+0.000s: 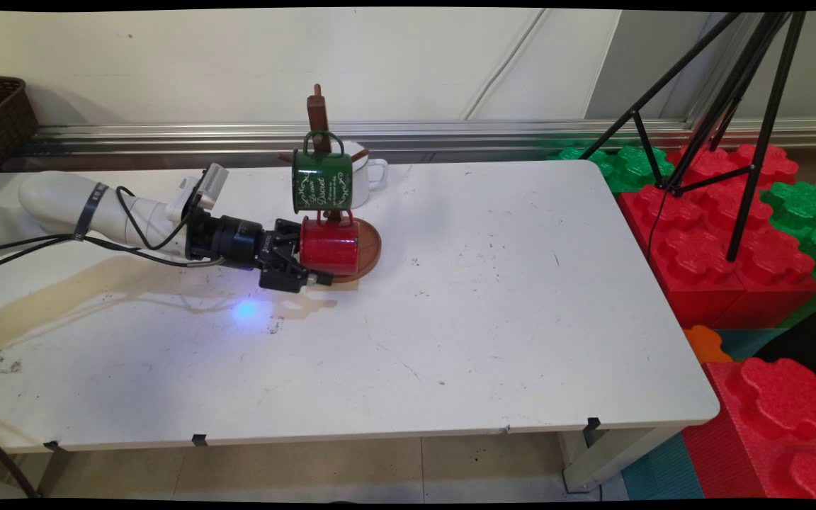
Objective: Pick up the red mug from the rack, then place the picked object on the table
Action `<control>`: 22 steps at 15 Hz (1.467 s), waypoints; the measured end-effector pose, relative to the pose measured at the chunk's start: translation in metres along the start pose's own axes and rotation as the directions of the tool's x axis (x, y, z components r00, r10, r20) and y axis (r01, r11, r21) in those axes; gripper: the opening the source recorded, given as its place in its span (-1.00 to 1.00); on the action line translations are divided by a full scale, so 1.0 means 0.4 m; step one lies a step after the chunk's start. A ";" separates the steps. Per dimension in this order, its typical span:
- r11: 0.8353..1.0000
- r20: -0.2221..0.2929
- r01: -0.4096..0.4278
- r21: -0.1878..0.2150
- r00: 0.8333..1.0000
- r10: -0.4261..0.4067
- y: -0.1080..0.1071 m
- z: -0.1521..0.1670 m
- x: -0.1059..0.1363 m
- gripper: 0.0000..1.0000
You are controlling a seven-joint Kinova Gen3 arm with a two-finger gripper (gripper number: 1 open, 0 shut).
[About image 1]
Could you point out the brown wicker basket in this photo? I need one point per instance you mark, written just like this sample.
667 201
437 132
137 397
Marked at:
1 120

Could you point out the aluminium rail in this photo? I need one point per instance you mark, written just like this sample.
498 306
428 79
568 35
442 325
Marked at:
450 138

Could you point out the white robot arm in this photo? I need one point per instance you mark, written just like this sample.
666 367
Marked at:
54 205

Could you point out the large red foam block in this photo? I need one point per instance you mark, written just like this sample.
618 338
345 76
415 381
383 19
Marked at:
698 262

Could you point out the wooden mug tree stand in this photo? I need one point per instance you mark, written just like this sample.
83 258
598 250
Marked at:
371 248

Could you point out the black tripod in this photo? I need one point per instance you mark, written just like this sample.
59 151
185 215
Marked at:
755 127

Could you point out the tall red foam block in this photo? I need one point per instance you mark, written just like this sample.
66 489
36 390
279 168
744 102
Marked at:
776 418

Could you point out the teal foam mat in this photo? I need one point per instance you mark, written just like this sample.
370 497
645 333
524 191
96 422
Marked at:
663 471

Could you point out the green enamel mug white print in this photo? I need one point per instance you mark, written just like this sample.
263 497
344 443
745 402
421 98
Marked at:
321 178

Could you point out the white table leg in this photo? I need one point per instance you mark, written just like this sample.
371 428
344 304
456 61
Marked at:
613 453

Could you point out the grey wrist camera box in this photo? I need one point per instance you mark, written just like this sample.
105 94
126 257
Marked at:
208 185

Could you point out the black table edge clip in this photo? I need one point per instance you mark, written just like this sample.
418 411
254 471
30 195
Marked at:
54 446
593 423
200 440

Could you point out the red enamel mug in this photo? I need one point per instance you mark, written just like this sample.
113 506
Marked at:
330 246

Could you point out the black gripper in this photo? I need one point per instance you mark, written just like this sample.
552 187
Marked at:
234 239

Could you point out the orange foam block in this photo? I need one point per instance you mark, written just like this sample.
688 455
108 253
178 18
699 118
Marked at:
705 343

